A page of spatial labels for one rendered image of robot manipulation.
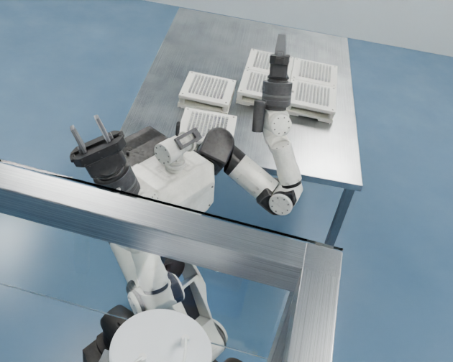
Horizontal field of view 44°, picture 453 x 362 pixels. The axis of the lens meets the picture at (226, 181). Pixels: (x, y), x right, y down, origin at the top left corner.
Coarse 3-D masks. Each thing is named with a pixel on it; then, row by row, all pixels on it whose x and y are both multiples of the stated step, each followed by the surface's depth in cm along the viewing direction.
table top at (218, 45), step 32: (192, 32) 333; (224, 32) 339; (256, 32) 345; (288, 32) 351; (160, 64) 299; (192, 64) 303; (224, 64) 308; (160, 96) 274; (352, 96) 300; (128, 128) 251; (160, 128) 254; (320, 128) 272; (352, 128) 276; (256, 160) 245; (320, 160) 252; (352, 160) 255
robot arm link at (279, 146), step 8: (264, 128) 174; (264, 136) 175; (272, 136) 175; (280, 136) 175; (272, 144) 174; (280, 144) 173; (288, 144) 171; (272, 152) 173; (280, 152) 171; (288, 152) 171
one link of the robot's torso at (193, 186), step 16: (144, 128) 178; (176, 128) 175; (128, 144) 170; (144, 144) 171; (128, 160) 164; (144, 160) 165; (192, 160) 168; (208, 160) 171; (144, 176) 160; (160, 176) 161; (176, 176) 162; (192, 176) 164; (208, 176) 167; (160, 192) 156; (176, 192) 159; (192, 192) 162; (208, 192) 169; (192, 208) 167; (208, 208) 175
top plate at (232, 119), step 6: (186, 108) 256; (192, 108) 257; (186, 114) 252; (198, 114) 254; (210, 114) 255; (216, 114) 256; (222, 114) 256; (186, 120) 249; (204, 120) 251; (216, 120) 252; (228, 120) 253; (234, 120) 254; (180, 126) 245; (186, 126) 245; (198, 126) 246; (228, 126) 250; (234, 126) 250
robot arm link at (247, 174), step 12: (240, 168) 178; (252, 168) 178; (240, 180) 179; (252, 180) 178; (264, 180) 178; (276, 180) 181; (252, 192) 180; (264, 192) 177; (264, 204) 178; (276, 204) 176; (288, 204) 174
